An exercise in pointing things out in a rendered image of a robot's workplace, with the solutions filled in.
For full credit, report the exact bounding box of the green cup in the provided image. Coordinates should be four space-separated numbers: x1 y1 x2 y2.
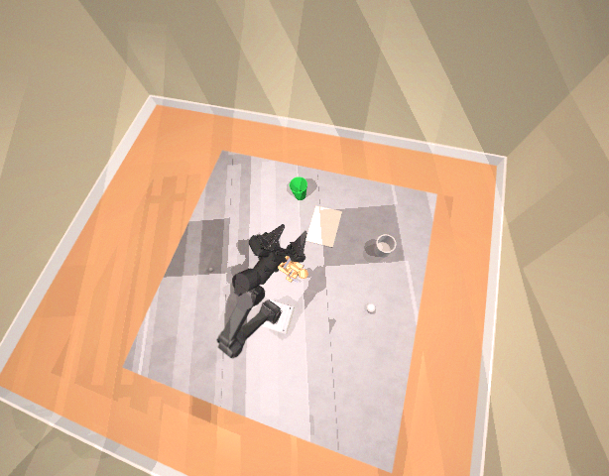
290 177 307 200

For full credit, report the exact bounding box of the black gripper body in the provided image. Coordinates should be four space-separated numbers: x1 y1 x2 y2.
249 235 306 275

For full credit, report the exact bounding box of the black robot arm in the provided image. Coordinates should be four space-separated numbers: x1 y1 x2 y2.
216 263 282 358

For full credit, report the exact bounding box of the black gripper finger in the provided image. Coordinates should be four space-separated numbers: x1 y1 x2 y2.
290 231 307 257
257 224 285 251

